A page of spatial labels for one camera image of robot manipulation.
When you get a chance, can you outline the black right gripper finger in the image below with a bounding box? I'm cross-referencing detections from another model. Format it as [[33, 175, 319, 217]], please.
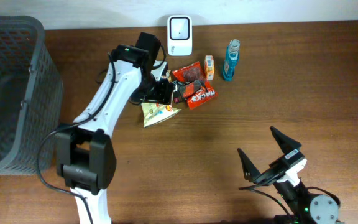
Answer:
[[270, 126, 301, 154], [237, 148, 260, 182]]

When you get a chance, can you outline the black red snack packet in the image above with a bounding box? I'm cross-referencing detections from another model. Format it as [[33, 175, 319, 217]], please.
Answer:
[[173, 80, 208, 103]]

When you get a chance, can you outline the yellow snack bag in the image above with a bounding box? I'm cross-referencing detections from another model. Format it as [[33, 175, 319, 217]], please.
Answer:
[[141, 70, 181, 128]]

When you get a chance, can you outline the red candy bag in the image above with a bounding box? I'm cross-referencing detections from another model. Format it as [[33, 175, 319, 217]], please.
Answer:
[[172, 62, 218, 110]]

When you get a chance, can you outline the small orange box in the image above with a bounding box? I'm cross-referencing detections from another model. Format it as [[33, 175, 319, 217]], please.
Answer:
[[204, 55, 215, 81]]

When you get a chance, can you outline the blue mouthwash bottle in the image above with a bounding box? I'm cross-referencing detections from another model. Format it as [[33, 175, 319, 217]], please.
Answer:
[[222, 39, 241, 81]]

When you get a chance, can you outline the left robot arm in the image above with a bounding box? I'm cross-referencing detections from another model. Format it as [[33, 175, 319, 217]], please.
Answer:
[[56, 32, 173, 223]]

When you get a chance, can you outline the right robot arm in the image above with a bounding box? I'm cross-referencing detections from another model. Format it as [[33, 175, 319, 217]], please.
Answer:
[[237, 126, 342, 224]]

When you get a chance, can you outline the white barcode scanner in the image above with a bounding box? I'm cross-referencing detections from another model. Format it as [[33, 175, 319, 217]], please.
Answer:
[[167, 15, 193, 56]]

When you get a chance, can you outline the grey plastic mesh basket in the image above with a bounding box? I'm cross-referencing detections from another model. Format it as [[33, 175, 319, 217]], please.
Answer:
[[0, 16, 63, 175]]

